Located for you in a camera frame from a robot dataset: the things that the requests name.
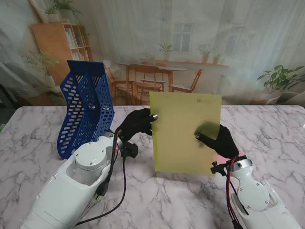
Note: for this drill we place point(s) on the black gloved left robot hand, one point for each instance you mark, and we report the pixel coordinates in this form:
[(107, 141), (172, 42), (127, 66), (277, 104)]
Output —
[(135, 124)]

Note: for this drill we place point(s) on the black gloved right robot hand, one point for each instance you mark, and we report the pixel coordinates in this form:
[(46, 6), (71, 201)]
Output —
[(226, 145)]

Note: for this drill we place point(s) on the pink paper receipt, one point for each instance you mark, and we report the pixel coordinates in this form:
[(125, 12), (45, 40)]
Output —
[(219, 158)]

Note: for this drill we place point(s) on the yellow-green translucent file folder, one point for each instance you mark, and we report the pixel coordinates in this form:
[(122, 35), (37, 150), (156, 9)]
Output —
[(181, 138)]

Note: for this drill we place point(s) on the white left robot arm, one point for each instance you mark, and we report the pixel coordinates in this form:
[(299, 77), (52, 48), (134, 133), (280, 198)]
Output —
[(69, 190)]

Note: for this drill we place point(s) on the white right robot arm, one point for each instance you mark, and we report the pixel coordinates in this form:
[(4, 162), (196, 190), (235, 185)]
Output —
[(255, 200)]

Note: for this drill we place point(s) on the blue perforated file rack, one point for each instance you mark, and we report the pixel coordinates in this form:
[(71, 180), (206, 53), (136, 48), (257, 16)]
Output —
[(81, 119)]

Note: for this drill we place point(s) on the printed room scene backdrop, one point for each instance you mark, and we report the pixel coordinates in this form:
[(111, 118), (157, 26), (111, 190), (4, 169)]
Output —
[(143, 28)]

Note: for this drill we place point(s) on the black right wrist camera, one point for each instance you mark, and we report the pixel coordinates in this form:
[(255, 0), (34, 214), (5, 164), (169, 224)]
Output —
[(219, 168)]

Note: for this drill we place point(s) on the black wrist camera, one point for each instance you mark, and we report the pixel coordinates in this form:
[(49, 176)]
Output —
[(130, 150), (219, 168)]

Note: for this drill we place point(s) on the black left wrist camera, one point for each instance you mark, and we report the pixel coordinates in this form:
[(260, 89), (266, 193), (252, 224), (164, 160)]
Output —
[(130, 150)]

